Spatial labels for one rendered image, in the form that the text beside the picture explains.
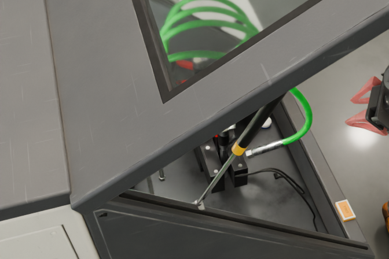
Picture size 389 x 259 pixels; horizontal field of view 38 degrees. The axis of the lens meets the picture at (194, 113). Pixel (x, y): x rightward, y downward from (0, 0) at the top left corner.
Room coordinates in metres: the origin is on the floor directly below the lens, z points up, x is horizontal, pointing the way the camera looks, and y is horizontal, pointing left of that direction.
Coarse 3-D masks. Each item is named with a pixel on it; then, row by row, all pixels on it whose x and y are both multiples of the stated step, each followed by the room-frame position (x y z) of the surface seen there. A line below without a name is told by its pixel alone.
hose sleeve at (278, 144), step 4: (276, 140) 0.74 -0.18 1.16; (280, 140) 0.73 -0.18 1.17; (268, 144) 0.74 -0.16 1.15; (272, 144) 0.74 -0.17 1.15; (276, 144) 0.73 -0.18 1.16; (280, 144) 0.73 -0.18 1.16; (256, 148) 0.74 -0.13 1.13; (260, 148) 0.74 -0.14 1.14; (264, 148) 0.74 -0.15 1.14; (268, 148) 0.73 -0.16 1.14; (272, 148) 0.73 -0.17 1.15; (276, 148) 0.73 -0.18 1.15; (252, 152) 0.74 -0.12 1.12; (256, 152) 0.74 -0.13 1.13; (260, 152) 0.73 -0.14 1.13; (264, 152) 0.73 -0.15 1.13
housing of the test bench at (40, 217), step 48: (0, 0) 0.88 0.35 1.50; (0, 48) 0.74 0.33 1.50; (48, 48) 0.73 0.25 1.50; (0, 96) 0.62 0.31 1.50; (48, 96) 0.61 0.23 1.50; (0, 144) 0.52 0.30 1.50; (48, 144) 0.52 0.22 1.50; (0, 192) 0.44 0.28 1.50; (48, 192) 0.43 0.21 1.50; (0, 240) 0.41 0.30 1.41; (48, 240) 0.42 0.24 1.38
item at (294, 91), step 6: (294, 90) 0.73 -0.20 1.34; (300, 96) 0.72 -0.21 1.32; (300, 102) 0.72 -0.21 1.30; (306, 102) 0.72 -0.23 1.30; (306, 108) 0.72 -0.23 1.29; (306, 114) 0.72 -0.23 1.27; (312, 114) 0.72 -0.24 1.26; (306, 120) 0.72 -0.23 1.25; (312, 120) 0.72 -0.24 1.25; (306, 126) 0.72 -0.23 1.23; (300, 132) 0.72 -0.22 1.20; (306, 132) 0.72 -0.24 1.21; (288, 138) 0.73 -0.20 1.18; (294, 138) 0.72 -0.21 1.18
